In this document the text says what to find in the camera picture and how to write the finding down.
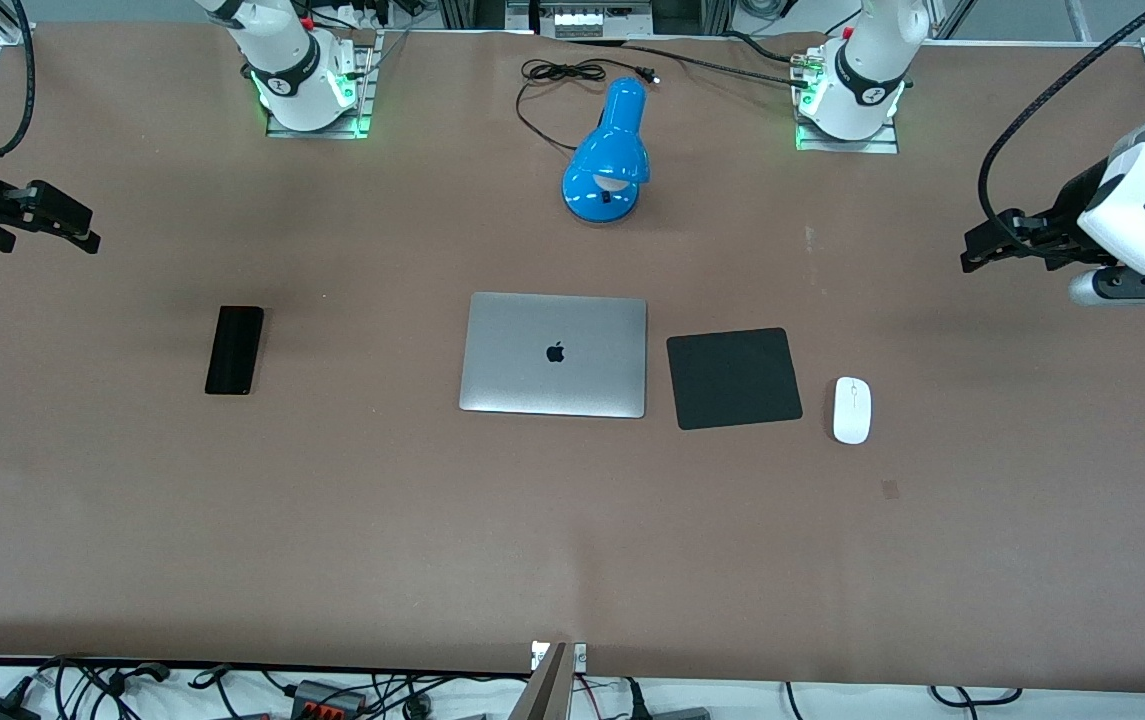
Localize black lamp power cord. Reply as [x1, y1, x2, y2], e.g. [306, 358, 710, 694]
[515, 58, 660, 153]

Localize thick black table cable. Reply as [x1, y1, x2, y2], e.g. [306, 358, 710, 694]
[570, 38, 813, 89]

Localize white computer mouse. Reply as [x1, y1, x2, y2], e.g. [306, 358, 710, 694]
[833, 376, 872, 445]

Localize white power strip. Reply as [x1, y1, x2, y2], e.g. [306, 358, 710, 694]
[554, 8, 629, 39]

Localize black mouse pad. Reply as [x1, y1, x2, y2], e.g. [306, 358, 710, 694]
[666, 327, 804, 431]

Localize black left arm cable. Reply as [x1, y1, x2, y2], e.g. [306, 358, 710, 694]
[978, 0, 1145, 256]

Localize black smartphone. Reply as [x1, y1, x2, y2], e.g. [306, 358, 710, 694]
[205, 306, 265, 396]

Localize grey orange lever connector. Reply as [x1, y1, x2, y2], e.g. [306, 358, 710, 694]
[290, 679, 370, 717]

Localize blue desk lamp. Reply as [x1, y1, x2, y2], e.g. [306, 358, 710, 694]
[561, 77, 651, 225]

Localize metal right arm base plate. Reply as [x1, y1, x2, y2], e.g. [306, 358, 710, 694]
[265, 30, 375, 139]

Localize brown camera mounting post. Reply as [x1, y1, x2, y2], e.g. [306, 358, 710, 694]
[507, 643, 573, 720]

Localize silver closed laptop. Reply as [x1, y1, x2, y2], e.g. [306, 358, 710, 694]
[459, 292, 648, 419]

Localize white post bracket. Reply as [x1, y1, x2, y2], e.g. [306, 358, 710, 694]
[530, 641, 588, 671]

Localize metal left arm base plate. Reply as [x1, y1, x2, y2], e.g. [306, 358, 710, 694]
[794, 50, 901, 154]

